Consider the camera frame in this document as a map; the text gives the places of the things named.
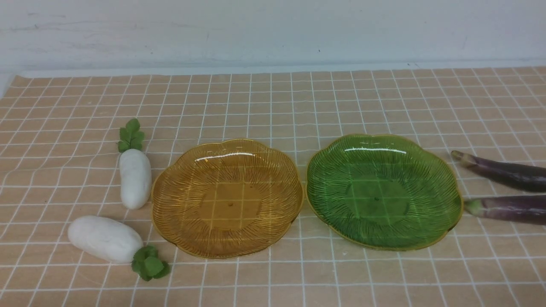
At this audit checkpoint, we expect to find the white radish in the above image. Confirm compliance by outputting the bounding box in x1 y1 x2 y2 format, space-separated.
117 118 152 210
67 215 171 281

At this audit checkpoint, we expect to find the purple eggplant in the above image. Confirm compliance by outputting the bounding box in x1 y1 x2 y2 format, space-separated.
450 150 546 193
464 195 546 226

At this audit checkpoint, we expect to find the amber glass plate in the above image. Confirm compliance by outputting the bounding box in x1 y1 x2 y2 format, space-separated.
151 139 305 260

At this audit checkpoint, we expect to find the green glass plate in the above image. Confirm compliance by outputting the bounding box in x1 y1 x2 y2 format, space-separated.
306 134 464 251

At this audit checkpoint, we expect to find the orange checkered tablecloth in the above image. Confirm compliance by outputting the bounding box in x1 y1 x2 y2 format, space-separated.
0 67 545 307

